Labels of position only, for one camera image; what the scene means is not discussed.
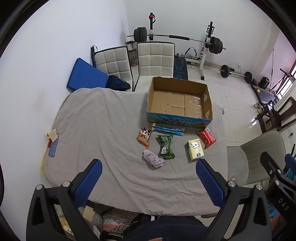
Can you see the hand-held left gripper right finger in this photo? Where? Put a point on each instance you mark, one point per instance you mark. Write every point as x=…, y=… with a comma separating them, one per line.
x=209, y=183

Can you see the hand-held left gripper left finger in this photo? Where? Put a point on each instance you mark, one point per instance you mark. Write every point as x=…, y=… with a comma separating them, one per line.
x=89, y=183

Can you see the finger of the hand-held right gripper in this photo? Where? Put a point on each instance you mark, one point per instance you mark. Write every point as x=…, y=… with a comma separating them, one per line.
x=291, y=163
x=271, y=164

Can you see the yellow tissue pack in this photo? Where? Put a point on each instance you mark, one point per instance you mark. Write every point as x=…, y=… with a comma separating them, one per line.
x=195, y=149

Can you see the red snack packet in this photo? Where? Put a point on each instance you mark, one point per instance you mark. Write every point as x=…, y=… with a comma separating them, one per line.
x=206, y=138

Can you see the green snack packet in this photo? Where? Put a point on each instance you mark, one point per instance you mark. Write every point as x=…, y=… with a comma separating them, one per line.
x=166, y=146

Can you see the purple cloth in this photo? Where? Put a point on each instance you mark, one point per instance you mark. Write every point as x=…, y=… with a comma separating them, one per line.
x=152, y=158

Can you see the blue tissue packet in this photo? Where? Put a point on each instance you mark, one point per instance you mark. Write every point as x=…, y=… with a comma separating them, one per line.
x=168, y=130

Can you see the orange panda snack packet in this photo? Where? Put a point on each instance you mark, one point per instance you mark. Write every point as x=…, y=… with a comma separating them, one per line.
x=144, y=138

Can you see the cardboard box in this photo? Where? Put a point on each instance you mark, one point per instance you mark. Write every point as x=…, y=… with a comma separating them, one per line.
x=175, y=102

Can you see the beige plastic chair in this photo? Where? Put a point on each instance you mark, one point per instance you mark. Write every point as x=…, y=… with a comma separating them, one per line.
x=261, y=153

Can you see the beige sticky note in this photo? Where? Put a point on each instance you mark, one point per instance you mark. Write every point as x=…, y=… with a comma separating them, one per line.
x=88, y=212

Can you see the dark wooden chair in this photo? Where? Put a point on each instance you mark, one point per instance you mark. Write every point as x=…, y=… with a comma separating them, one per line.
x=272, y=115

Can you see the yellow plastic sheet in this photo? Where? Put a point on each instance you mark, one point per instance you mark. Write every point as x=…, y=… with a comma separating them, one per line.
x=44, y=164

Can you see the blue phone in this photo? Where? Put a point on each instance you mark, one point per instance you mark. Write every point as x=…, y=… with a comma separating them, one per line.
x=53, y=148

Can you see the patterned cloth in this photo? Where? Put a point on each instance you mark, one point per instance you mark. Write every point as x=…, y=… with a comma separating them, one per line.
x=115, y=228

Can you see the pair of shoes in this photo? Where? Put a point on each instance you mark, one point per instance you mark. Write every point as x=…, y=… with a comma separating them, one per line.
x=258, y=107

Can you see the beige paper note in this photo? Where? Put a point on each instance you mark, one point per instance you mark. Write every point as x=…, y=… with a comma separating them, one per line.
x=52, y=134

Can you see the person's dark clothing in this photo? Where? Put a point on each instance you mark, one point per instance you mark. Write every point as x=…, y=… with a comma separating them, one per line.
x=161, y=227

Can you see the treadmill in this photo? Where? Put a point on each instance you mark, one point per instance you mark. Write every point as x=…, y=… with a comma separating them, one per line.
x=263, y=93

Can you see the black box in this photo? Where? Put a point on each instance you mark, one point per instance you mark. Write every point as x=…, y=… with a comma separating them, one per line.
x=264, y=82

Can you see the window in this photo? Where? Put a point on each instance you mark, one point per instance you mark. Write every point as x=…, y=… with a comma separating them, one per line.
x=289, y=81

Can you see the short barbell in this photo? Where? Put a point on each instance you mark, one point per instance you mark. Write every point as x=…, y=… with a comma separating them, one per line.
x=235, y=73

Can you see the dark blue cloth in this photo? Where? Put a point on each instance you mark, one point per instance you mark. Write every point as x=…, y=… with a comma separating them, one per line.
x=118, y=83

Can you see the blue foam cushion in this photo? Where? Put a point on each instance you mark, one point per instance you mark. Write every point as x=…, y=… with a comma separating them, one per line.
x=85, y=76

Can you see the black and blue weight bench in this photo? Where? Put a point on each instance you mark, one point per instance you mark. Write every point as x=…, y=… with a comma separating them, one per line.
x=180, y=68

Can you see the white padded chair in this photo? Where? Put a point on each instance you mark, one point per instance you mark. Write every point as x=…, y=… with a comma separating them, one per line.
x=155, y=58
x=113, y=62

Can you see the white barbell rack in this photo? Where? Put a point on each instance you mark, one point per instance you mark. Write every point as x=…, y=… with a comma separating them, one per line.
x=205, y=53

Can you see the long barbell with black plates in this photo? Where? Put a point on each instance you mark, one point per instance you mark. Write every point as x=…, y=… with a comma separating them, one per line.
x=161, y=36

